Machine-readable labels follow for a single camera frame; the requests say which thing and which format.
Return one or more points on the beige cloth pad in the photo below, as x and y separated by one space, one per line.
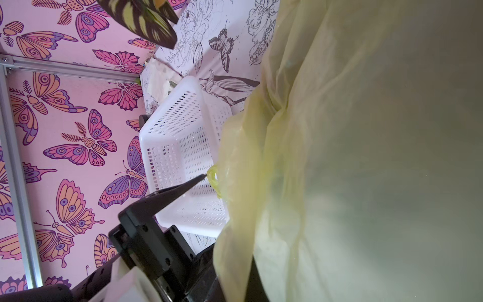
157 82

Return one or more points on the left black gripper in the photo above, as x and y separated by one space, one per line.
171 266

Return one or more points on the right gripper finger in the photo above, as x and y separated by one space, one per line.
255 291

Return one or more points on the potted plant with yellow-green leaves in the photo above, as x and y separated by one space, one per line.
149 19

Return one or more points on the small black round jar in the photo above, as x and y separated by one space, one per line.
142 120

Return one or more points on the white perforated plastic basket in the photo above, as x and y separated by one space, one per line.
179 142

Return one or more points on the yellow-green plastic bag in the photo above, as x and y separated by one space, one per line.
354 172

